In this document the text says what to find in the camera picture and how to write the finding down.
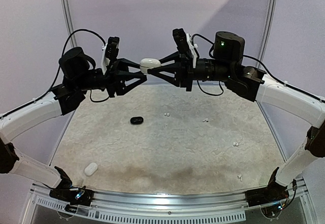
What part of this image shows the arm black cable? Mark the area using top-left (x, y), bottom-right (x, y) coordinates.
top-left (0, 28), bottom-right (109, 115)
top-left (190, 33), bottom-right (325, 103)

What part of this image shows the white slotted cable duct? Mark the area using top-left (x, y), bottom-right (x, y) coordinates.
top-left (30, 197), bottom-right (247, 223)

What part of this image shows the black oval charging case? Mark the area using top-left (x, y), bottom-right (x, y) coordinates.
top-left (130, 116), bottom-right (144, 125)

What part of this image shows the right aluminium frame post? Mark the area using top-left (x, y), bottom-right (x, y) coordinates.
top-left (257, 0), bottom-right (277, 60)

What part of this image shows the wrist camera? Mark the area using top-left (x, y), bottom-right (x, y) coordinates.
top-left (101, 37), bottom-right (120, 74)
top-left (172, 28), bottom-right (199, 69)

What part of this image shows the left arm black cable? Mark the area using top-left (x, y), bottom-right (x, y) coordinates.
top-left (0, 28), bottom-right (109, 115)

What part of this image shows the white oval closed case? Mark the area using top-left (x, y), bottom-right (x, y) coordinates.
top-left (84, 162), bottom-right (98, 176)

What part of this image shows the aluminium frame post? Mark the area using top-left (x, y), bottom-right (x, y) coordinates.
top-left (257, 0), bottom-right (277, 60)
top-left (60, 0), bottom-right (74, 35)

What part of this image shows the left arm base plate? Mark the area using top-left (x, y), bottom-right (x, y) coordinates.
top-left (49, 186), bottom-right (94, 207)

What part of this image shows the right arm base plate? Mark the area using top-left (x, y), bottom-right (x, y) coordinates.
top-left (244, 187), bottom-right (289, 207)

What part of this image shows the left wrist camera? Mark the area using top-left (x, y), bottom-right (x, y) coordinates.
top-left (101, 37), bottom-right (120, 74)

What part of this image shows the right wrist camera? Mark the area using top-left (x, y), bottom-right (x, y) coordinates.
top-left (172, 28), bottom-right (199, 69)

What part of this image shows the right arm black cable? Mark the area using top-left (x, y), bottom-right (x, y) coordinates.
top-left (190, 33), bottom-right (325, 103)

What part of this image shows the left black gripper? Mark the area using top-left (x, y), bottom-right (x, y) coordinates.
top-left (75, 57), bottom-right (149, 97)

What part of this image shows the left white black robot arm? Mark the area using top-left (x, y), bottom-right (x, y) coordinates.
top-left (1, 47), bottom-right (147, 201)

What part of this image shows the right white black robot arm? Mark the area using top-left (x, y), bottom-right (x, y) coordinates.
top-left (140, 29), bottom-right (324, 202)

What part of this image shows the aluminium front rail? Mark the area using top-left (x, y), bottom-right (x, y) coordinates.
top-left (30, 176), bottom-right (309, 212)

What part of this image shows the left aluminium frame post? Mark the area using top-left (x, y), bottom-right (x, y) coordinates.
top-left (60, 0), bottom-right (74, 35)

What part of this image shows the small white case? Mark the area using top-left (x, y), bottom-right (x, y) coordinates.
top-left (139, 58), bottom-right (161, 74)

